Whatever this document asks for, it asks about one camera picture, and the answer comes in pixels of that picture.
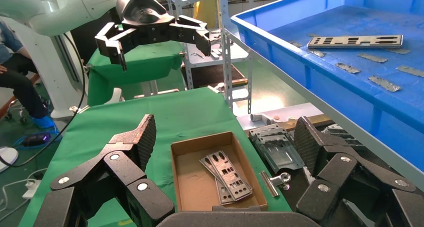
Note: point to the white round base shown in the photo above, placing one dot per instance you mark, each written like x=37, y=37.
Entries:
x=6, y=157

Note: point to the green table cloth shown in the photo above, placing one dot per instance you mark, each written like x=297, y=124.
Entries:
x=185, y=113

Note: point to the white power strip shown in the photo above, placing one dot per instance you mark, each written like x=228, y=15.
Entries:
x=31, y=189

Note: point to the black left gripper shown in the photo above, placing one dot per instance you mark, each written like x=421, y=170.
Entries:
x=142, y=16

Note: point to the short grey tape strip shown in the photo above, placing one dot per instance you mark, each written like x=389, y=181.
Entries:
x=399, y=51

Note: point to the brown cardboard box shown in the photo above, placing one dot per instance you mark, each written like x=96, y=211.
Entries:
x=195, y=185

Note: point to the green cloth covered table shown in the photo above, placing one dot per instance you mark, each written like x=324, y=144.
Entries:
x=149, y=66

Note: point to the wooden tray black lining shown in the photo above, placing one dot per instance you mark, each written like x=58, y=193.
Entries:
x=212, y=74

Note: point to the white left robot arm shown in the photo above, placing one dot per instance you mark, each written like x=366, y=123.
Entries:
x=66, y=7

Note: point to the grey perforated shelf leg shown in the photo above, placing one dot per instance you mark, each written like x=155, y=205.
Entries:
x=227, y=70
x=249, y=86

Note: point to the blue plastic tray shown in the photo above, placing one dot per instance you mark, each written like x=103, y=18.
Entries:
x=348, y=16

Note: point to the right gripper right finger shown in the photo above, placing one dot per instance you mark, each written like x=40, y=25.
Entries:
x=338, y=172

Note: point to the silver perforated shield plate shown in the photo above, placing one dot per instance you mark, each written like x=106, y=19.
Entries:
x=226, y=198
x=206, y=165
x=367, y=46
x=230, y=176

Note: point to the white pipe elbow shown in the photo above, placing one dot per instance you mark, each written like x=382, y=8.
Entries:
x=261, y=118

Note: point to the black device purple light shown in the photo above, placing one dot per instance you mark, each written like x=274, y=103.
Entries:
x=36, y=139

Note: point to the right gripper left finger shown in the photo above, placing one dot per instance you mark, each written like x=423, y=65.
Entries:
x=126, y=172

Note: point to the grey background storage rack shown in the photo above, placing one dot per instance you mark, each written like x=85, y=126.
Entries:
x=188, y=70

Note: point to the white robot torso column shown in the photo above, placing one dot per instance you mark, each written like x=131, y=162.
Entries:
x=56, y=70

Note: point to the grey sheet metal chassis plate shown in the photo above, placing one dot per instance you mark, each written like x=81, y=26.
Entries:
x=275, y=149

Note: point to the yellow object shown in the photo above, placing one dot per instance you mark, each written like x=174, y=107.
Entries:
x=205, y=12

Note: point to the seated person blue shirt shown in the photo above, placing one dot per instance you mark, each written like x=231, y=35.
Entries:
x=23, y=89

